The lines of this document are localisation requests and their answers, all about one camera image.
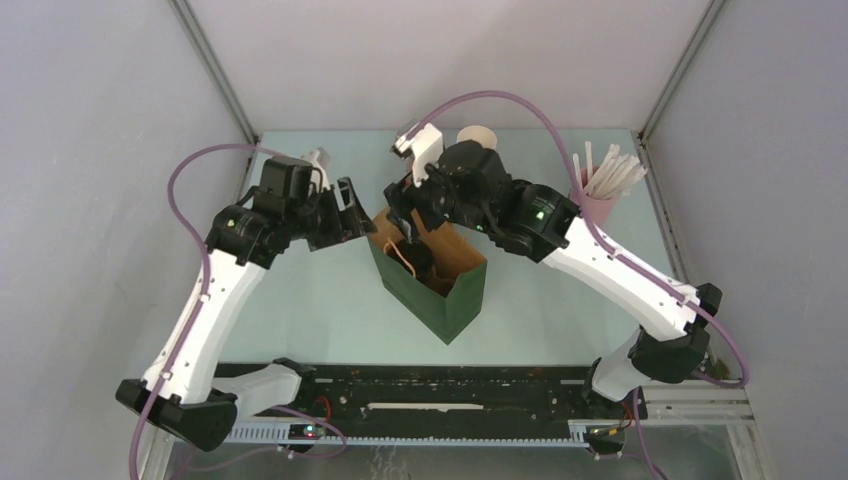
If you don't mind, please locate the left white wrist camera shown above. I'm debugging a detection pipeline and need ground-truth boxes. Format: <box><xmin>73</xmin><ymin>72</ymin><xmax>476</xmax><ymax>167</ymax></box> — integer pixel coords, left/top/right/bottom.
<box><xmin>301</xmin><ymin>147</ymin><xmax>331</xmax><ymax>193</ymax></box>

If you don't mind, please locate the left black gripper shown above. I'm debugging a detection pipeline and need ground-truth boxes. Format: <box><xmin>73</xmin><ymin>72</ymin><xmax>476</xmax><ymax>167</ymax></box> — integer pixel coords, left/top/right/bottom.
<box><xmin>287</xmin><ymin>177</ymin><xmax>377</xmax><ymax>252</ymax></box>

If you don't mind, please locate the pink straw holder cup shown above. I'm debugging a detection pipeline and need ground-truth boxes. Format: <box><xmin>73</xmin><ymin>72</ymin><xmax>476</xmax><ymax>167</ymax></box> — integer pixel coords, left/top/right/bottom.
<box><xmin>568</xmin><ymin>168</ymin><xmax>620</xmax><ymax>228</ymax></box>

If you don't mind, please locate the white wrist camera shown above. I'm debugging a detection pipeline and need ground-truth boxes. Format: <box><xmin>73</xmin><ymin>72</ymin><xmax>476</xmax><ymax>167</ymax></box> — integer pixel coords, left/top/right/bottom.
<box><xmin>301</xmin><ymin>147</ymin><xmax>331</xmax><ymax>193</ymax></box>
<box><xmin>391</xmin><ymin>121</ymin><xmax>444</xmax><ymax>187</ymax></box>

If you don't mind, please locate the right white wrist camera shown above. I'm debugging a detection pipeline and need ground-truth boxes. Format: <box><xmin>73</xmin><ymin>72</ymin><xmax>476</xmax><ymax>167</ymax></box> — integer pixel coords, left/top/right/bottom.
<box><xmin>391</xmin><ymin>121</ymin><xmax>444</xmax><ymax>187</ymax></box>

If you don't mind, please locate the purple cable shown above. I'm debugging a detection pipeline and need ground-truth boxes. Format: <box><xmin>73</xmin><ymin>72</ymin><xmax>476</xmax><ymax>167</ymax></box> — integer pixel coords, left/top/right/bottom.
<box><xmin>404</xmin><ymin>90</ymin><xmax>752</xmax><ymax>480</ymax></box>
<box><xmin>127</xmin><ymin>143</ymin><xmax>347</xmax><ymax>480</ymax></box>

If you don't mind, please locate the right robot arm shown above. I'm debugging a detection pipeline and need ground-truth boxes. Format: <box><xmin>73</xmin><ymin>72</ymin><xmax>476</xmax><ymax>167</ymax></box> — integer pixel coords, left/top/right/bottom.
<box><xmin>384</xmin><ymin>138</ymin><xmax>721</xmax><ymax>418</ymax></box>

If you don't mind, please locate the white wrapped straws bundle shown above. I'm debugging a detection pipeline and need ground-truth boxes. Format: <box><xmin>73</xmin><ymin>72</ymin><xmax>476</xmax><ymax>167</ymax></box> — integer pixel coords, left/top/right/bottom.
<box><xmin>572</xmin><ymin>141</ymin><xmax>649</xmax><ymax>200</ymax></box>

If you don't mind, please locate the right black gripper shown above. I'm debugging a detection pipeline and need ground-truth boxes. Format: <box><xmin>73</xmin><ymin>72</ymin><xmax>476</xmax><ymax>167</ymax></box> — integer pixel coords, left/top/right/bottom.
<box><xmin>384</xmin><ymin>151</ymin><xmax>493</xmax><ymax>242</ymax></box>

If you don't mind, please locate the green paper bag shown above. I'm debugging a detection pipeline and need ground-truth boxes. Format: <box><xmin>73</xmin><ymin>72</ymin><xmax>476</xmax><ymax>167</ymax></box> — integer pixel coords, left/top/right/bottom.
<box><xmin>368</xmin><ymin>208</ymin><xmax>488</xmax><ymax>345</ymax></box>

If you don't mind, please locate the stack of paper cups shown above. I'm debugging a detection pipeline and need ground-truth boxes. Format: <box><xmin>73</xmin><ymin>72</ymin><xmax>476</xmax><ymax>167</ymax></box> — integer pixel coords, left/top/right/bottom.
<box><xmin>456</xmin><ymin>125</ymin><xmax>498</xmax><ymax>150</ymax></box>

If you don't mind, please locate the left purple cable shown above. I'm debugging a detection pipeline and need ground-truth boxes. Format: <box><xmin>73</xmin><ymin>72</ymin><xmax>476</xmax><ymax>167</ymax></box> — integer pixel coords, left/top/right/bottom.
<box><xmin>127</xmin><ymin>143</ymin><xmax>347</xmax><ymax>480</ymax></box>

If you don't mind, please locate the black cup lid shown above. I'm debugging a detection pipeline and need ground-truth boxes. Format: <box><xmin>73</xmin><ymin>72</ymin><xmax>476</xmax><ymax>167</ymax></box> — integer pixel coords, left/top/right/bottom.
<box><xmin>390</xmin><ymin>241</ymin><xmax>434</xmax><ymax>276</ymax></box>

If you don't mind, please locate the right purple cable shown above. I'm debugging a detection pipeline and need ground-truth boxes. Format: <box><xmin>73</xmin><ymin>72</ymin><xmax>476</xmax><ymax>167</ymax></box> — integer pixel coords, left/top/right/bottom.
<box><xmin>404</xmin><ymin>90</ymin><xmax>752</xmax><ymax>480</ymax></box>

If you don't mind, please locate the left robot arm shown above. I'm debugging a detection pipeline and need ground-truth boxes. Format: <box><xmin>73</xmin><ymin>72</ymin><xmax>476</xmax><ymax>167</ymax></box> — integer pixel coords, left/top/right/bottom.
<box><xmin>116</xmin><ymin>148</ymin><xmax>376</xmax><ymax>452</ymax></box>

